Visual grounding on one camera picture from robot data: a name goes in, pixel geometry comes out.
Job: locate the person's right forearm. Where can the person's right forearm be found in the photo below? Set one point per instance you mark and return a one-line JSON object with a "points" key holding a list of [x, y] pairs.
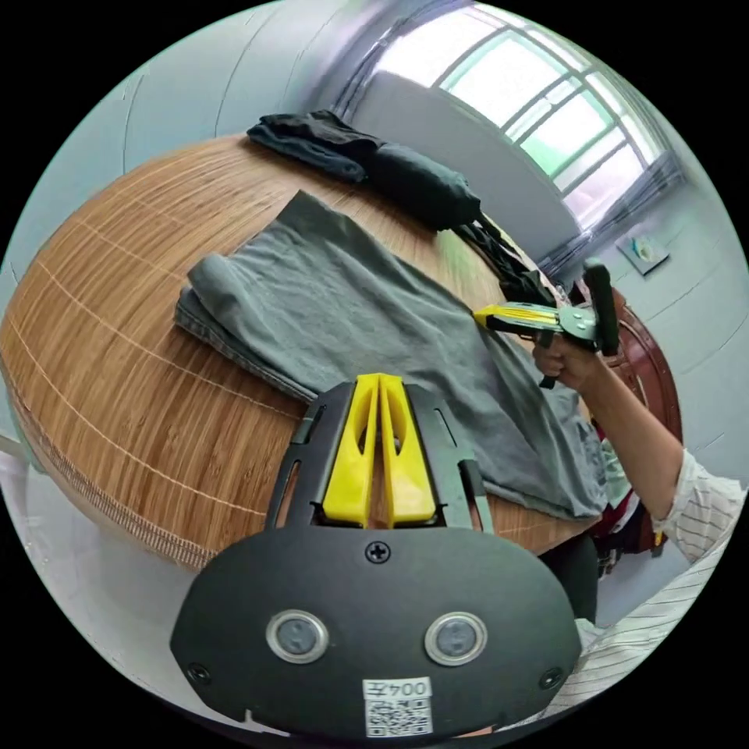
{"points": [[635, 445]]}

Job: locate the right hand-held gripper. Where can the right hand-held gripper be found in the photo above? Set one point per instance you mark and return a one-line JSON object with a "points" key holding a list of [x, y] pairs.
{"points": [[576, 329]]}

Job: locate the person's right hand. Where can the person's right hand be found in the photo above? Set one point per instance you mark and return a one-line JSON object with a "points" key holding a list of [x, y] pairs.
{"points": [[570, 365]]}

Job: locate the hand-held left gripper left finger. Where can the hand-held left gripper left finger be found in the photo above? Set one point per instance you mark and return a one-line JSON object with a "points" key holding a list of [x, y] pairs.
{"points": [[345, 480]]}

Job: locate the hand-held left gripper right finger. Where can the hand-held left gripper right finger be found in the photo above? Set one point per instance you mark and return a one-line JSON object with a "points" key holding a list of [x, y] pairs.
{"points": [[409, 480]]}

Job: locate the dark red wooden furniture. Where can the dark red wooden furniture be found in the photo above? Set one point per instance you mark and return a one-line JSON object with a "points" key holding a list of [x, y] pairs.
{"points": [[646, 363]]}

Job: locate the window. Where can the window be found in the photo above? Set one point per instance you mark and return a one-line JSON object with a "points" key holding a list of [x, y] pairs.
{"points": [[515, 76]]}

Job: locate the pile of clothes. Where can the pile of clothes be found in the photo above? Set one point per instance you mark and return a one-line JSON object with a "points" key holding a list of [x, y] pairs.
{"points": [[409, 175]]}

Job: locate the gray pants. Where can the gray pants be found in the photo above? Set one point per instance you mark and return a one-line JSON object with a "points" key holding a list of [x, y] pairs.
{"points": [[351, 304]]}

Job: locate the person's body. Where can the person's body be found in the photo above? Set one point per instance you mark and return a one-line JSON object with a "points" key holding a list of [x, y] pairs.
{"points": [[655, 632]]}

